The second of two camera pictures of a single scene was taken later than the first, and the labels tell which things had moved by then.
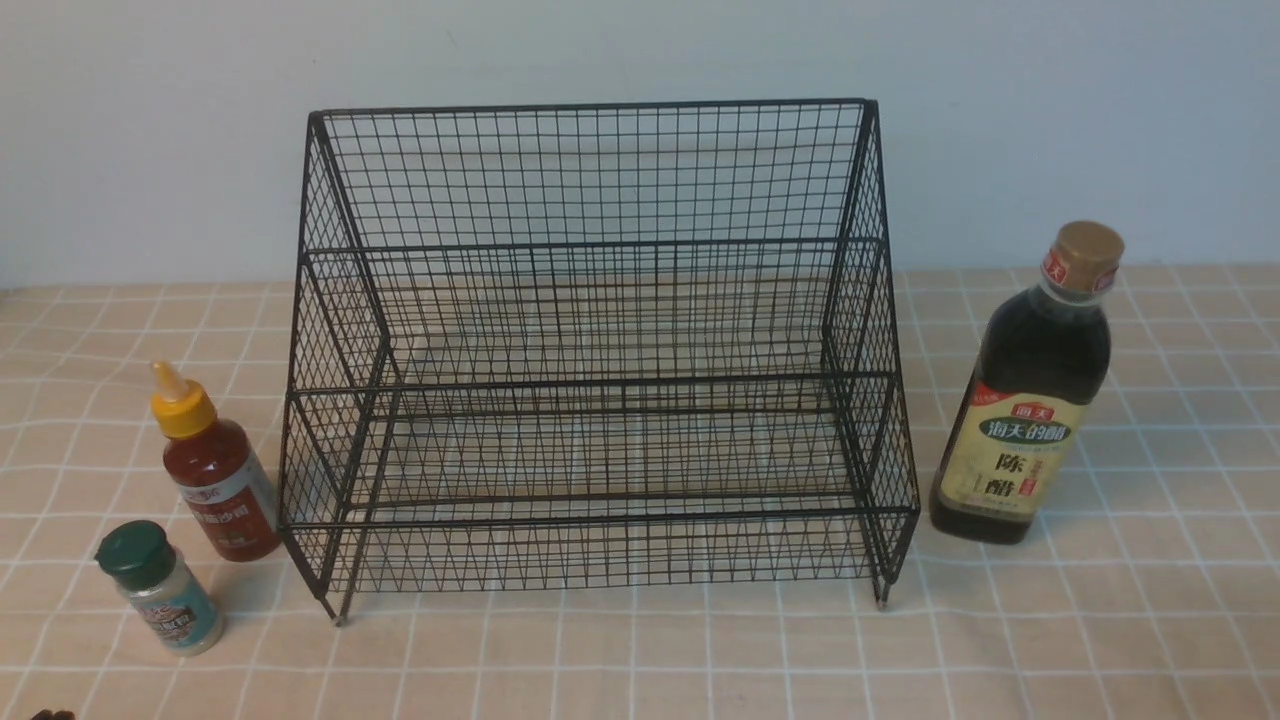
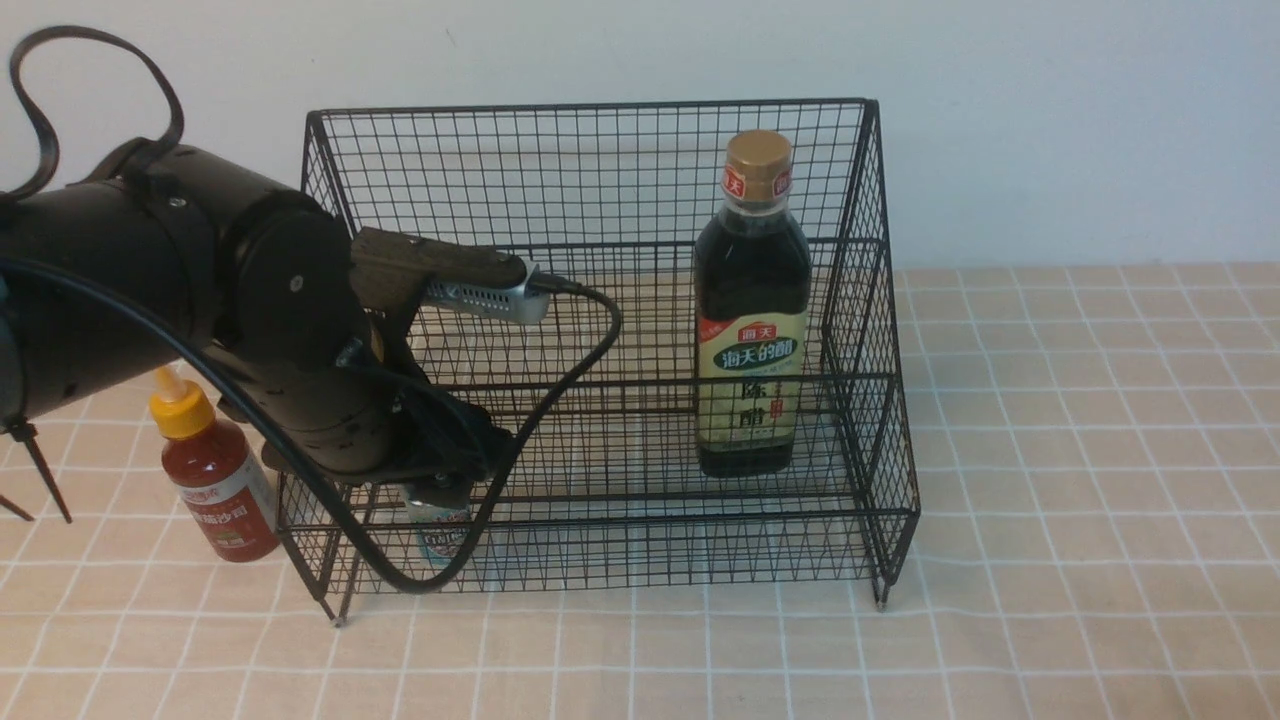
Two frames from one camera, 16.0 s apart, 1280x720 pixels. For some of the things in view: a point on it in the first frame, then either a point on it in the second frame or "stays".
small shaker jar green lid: [140, 557] to [440, 531]
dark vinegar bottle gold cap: [1037, 374] to [753, 289]
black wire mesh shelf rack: [591, 346] stays
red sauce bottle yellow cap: [217, 469] stays
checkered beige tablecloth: [690, 498] stays
